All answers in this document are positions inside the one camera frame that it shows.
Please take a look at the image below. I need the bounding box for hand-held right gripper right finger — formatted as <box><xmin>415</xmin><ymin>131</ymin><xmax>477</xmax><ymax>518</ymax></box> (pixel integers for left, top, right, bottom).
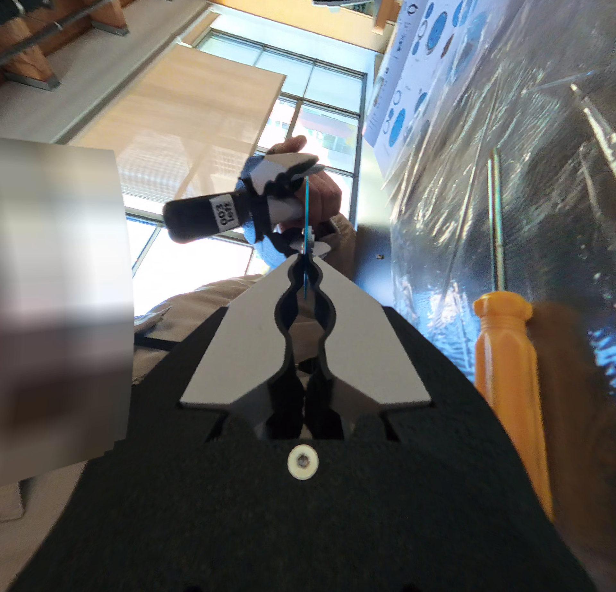
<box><xmin>308</xmin><ymin>256</ymin><xmax>432</xmax><ymax>440</ymax></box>

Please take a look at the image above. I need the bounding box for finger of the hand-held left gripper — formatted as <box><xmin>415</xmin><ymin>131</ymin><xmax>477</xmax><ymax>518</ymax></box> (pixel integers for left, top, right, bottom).
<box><xmin>249</xmin><ymin>153</ymin><xmax>325</xmax><ymax>194</ymax></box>
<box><xmin>267</xmin><ymin>195</ymin><xmax>303</xmax><ymax>233</ymax></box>

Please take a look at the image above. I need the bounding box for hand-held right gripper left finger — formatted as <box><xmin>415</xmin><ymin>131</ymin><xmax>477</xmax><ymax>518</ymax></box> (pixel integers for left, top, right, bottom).
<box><xmin>180</xmin><ymin>253</ymin><xmax>306</xmax><ymax>440</ymax></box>

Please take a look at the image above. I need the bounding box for blue round metal disc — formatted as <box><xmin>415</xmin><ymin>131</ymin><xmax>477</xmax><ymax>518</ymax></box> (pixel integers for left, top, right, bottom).
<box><xmin>298</xmin><ymin>176</ymin><xmax>333</xmax><ymax>300</ymax></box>

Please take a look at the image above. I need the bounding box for yellow handled screwdriver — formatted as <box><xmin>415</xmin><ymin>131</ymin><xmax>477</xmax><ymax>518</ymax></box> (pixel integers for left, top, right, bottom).
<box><xmin>473</xmin><ymin>148</ymin><xmax>555</xmax><ymax>523</ymax></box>

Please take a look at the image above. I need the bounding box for person's left forearm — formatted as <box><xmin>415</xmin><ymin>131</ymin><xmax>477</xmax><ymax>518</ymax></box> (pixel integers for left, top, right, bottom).
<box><xmin>313</xmin><ymin>214</ymin><xmax>359</xmax><ymax>285</ymax></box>

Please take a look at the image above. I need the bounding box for person's left hand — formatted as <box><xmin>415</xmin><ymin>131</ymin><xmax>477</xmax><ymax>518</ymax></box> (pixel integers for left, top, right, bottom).
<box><xmin>267</xmin><ymin>136</ymin><xmax>344</xmax><ymax>228</ymax></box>

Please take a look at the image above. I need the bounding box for large window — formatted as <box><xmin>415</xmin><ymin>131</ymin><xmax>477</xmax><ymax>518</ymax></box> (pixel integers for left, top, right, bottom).
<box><xmin>123</xmin><ymin>29</ymin><xmax>366</xmax><ymax>313</ymax></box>

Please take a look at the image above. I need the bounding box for beige roller blind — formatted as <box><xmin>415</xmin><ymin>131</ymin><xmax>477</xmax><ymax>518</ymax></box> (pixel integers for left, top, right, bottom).
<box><xmin>70</xmin><ymin>43</ymin><xmax>287</xmax><ymax>203</ymax></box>

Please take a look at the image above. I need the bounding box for white assembly guide sheet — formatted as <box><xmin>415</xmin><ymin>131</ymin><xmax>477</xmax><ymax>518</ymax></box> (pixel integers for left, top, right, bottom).
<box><xmin>363</xmin><ymin>0</ymin><xmax>487</xmax><ymax>179</ymax></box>

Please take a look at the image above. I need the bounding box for clear plastic bag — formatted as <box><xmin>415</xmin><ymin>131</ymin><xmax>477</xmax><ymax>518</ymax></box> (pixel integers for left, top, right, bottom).
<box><xmin>380</xmin><ymin>0</ymin><xmax>616</xmax><ymax>592</ymax></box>

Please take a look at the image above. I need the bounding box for black shoulder strap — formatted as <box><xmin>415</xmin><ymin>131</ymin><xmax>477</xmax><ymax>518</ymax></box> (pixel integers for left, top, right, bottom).
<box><xmin>134</xmin><ymin>334</ymin><xmax>176</xmax><ymax>353</ymax></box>

